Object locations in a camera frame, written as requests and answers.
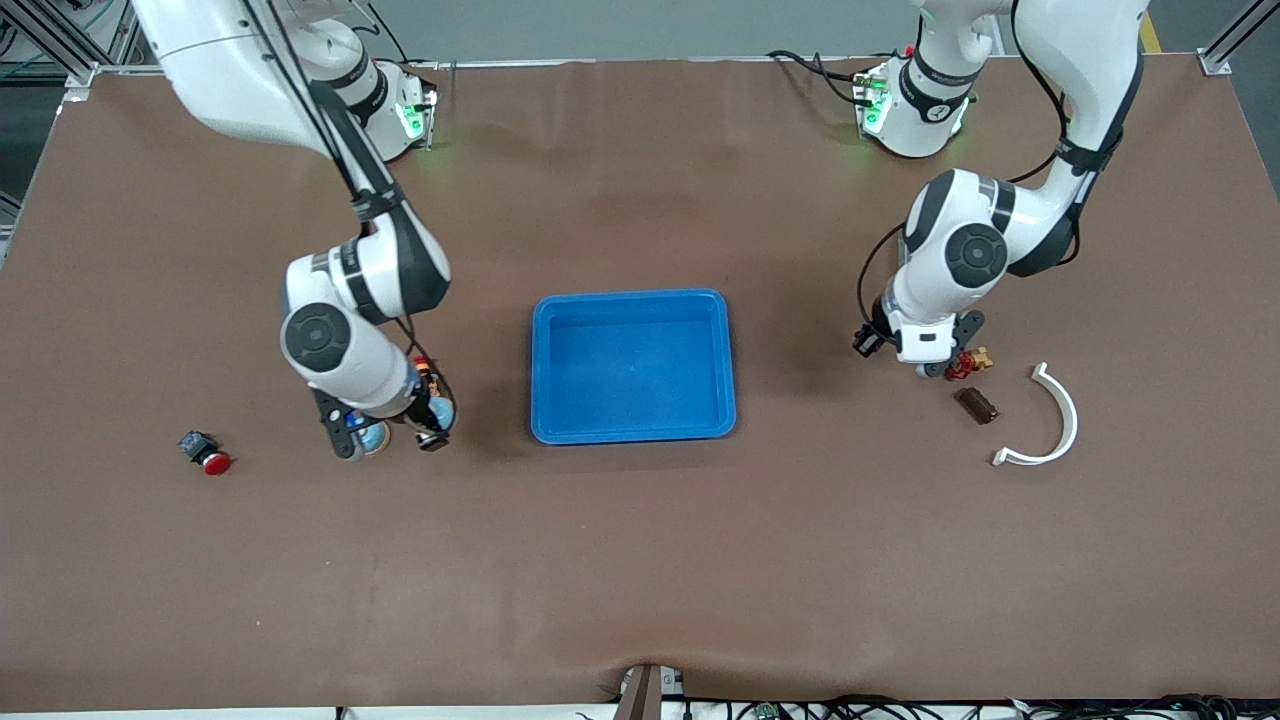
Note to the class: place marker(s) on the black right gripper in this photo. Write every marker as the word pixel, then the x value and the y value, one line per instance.
pixel 427 418

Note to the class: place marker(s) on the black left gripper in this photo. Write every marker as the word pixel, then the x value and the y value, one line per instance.
pixel 867 340

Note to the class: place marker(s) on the brown electrolytic capacitor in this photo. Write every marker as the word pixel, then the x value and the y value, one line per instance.
pixel 977 405

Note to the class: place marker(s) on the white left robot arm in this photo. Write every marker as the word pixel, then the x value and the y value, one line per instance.
pixel 975 255

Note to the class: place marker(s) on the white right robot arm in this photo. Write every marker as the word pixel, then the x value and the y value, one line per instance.
pixel 370 380

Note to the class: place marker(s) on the blue plastic tray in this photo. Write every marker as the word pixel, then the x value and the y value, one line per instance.
pixel 632 370

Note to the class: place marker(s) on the red mushroom push button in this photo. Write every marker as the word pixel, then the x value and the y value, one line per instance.
pixel 205 452

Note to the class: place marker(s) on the red orange emergency stop switch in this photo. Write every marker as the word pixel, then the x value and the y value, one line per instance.
pixel 432 378

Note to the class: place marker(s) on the white curved plastic bracket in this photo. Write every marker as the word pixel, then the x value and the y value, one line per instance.
pixel 1071 418

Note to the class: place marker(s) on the aluminium frame profile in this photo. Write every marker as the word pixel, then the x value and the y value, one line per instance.
pixel 1230 45
pixel 60 40

